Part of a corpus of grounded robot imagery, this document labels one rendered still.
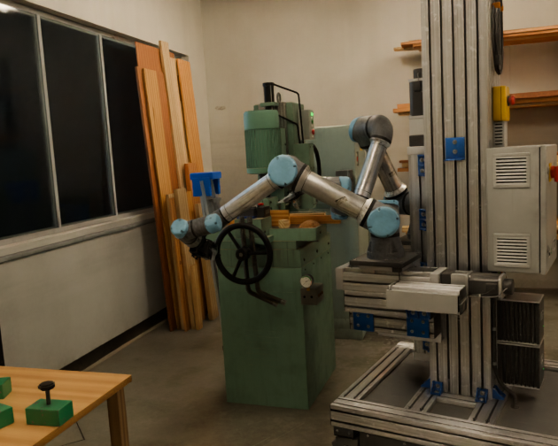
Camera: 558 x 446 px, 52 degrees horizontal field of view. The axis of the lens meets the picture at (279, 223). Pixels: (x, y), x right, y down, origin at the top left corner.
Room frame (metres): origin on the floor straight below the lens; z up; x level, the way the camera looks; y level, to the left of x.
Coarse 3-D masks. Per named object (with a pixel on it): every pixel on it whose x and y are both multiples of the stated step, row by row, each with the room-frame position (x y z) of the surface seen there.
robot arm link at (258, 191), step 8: (264, 176) 2.37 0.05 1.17; (256, 184) 2.36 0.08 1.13; (264, 184) 2.35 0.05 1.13; (272, 184) 2.34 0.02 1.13; (248, 192) 2.37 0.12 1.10; (256, 192) 2.35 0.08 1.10; (264, 192) 2.35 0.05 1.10; (272, 192) 2.37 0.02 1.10; (232, 200) 2.39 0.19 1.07; (240, 200) 2.37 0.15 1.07; (248, 200) 2.36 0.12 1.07; (256, 200) 2.37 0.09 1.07; (224, 208) 2.39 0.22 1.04; (232, 208) 2.38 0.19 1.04; (240, 208) 2.37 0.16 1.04; (248, 208) 2.39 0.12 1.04; (224, 216) 2.38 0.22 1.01; (232, 216) 2.39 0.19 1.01; (224, 224) 2.40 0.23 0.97
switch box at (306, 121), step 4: (304, 112) 3.12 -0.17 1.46; (308, 112) 3.12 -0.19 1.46; (304, 116) 3.13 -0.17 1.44; (308, 116) 3.12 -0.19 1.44; (312, 116) 3.17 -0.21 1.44; (304, 120) 3.13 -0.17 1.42; (308, 120) 3.12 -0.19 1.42; (304, 124) 3.13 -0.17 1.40; (308, 124) 3.12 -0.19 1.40; (312, 124) 3.17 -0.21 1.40; (300, 128) 3.13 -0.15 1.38; (304, 128) 3.13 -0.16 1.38; (308, 128) 3.12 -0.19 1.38; (312, 128) 3.16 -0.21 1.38; (300, 132) 3.13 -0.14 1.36; (304, 132) 3.13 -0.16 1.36; (308, 132) 3.12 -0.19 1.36; (300, 136) 3.13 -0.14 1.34; (304, 136) 3.13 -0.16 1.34; (308, 136) 3.12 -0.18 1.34
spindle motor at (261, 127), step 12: (252, 120) 2.84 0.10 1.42; (264, 120) 2.83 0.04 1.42; (276, 120) 2.88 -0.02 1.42; (252, 132) 2.85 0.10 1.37; (264, 132) 2.84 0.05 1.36; (276, 132) 2.87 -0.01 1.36; (252, 144) 2.85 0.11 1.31; (264, 144) 2.83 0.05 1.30; (276, 144) 2.87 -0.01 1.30; (252, 156) 2.85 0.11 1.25; (264, 156) 2.84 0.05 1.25; (276, 156) 2.86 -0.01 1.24; (252, 168) 2.85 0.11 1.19; (264, 168) 2.83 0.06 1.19
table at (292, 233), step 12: (276, 228) 2.73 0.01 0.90; (288, 228) 2.71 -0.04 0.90; (300, 228) 2.69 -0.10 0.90; (312, 228) 2.67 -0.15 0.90; (324, 228) 2.81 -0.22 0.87; (228, 240) 2.81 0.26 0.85; (240, 240) 2.69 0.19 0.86; (276, 240) 2.73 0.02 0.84; (288, 240) 2.71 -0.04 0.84; (300, 240) 2.69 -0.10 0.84; (312, 240) 2.67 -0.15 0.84
